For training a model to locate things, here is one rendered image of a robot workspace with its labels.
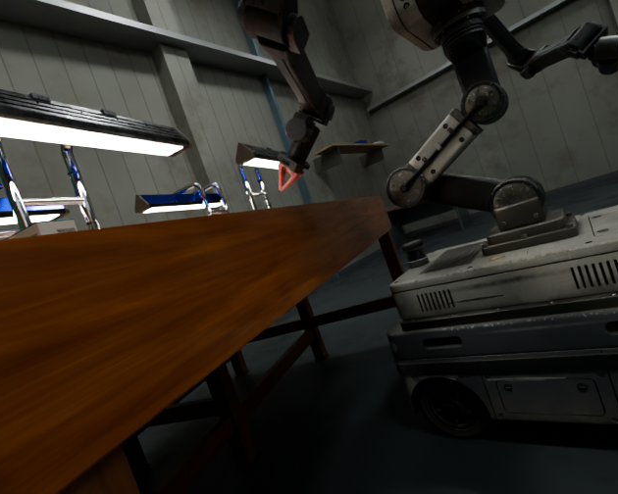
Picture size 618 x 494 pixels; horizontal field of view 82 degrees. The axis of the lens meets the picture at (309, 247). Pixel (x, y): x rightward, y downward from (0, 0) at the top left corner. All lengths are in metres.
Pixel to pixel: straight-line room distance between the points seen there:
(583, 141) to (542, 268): 6.00
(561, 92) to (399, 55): 2.71
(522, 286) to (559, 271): 0.08
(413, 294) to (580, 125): 6.04
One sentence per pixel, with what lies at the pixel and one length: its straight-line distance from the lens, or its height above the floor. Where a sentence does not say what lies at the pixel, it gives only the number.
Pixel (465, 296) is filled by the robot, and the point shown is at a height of 0.41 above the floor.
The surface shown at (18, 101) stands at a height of 1.08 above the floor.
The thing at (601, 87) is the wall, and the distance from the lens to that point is 6.97.
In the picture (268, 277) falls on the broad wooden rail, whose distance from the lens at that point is 0.59.
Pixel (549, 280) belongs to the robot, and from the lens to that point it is 0.98.
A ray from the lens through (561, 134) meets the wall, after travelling 6.92.
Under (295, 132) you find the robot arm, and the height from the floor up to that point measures 0.95.
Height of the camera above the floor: 0.69
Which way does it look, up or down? 2 degrees down
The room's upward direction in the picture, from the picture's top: 20 degrees counter-clockwise
